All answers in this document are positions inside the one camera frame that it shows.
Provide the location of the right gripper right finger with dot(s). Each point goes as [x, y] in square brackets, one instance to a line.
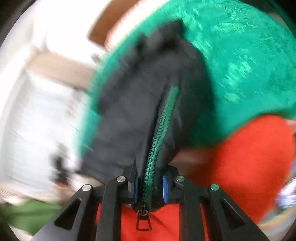
[207, 213]

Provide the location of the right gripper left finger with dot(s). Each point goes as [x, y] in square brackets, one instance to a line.
[93, 213]

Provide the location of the black puffer jacket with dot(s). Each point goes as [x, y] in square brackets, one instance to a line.
[146, 110]

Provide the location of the red orange fleece garment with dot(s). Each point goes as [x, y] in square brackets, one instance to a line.
[258, 153]

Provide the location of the green plush blanket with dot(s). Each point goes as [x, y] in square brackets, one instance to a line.
[250, 58]

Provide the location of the wooden bed headboard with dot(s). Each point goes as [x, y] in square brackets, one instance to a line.
[108, 18]

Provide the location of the pink striped bed sheet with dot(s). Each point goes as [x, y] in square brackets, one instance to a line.
[130, 20]

